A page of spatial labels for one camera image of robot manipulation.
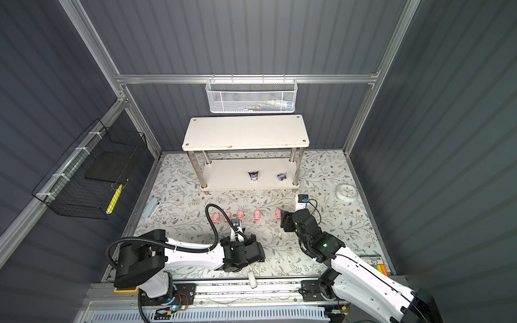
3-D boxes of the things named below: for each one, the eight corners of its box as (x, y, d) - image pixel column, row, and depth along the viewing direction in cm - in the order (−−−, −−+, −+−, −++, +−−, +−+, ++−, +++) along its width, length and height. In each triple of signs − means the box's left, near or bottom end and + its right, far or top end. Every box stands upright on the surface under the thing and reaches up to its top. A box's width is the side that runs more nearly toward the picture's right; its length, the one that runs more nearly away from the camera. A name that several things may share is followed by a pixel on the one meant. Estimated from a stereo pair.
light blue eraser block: (144, 219, 95) (140, 215, 92) (155, 201, 101) (152, 197, 98) (150, 220, 95) (146, 216, 92) (161, 202, 101) (157, 198, 98)
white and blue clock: (337, 202, 101) (339, 198, 98) (333, 188, 107) (335, 184, 104) (357, 202, 101) (360, 198, 98) (352, 188, 107) (355, 184, 103)
